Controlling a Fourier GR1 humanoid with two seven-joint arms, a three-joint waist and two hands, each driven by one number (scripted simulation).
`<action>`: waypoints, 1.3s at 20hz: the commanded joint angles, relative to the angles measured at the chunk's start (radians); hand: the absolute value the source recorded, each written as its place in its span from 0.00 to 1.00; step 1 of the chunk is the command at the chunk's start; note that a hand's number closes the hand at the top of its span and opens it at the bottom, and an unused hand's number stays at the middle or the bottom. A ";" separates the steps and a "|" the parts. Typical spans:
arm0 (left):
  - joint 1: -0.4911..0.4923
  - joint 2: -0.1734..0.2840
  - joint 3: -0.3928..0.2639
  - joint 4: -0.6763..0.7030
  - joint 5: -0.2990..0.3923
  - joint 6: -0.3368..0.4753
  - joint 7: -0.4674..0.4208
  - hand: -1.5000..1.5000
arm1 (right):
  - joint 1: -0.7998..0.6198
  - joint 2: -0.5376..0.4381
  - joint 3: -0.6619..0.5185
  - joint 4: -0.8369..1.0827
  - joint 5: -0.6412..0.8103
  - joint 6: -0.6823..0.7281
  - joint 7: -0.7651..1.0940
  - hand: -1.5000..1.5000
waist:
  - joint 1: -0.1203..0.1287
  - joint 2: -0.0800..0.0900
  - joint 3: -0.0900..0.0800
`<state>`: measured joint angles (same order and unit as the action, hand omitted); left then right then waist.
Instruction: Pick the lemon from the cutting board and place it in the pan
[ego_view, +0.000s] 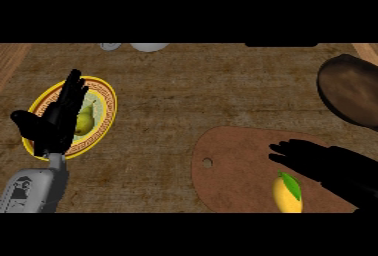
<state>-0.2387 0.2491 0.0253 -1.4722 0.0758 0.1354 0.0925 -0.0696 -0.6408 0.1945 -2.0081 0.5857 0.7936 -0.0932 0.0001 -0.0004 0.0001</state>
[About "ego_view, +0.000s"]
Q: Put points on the brown cutting board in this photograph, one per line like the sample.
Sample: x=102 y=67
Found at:
x=236 y=180

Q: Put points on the white round object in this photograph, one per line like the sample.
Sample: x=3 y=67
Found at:
x=149 y=47

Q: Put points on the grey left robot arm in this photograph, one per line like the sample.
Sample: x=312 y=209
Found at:
x=34 y=190

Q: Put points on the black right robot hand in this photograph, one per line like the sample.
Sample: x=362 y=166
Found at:
x=329 y=166

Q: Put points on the green pear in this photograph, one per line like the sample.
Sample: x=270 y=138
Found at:
x=84 y=123

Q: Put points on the yellow patterned plate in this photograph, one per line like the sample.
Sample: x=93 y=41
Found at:
x=101 y=110

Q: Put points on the yellow lemon with green leaf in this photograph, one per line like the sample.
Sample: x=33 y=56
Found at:
x=287 y=200

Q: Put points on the grey round object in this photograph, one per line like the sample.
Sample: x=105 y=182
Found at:
x=109 y=46

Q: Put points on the dark brown pan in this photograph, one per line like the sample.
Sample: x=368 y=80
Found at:
x=352 y=90

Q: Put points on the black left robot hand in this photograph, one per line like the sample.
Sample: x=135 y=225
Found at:
x=55 y=126

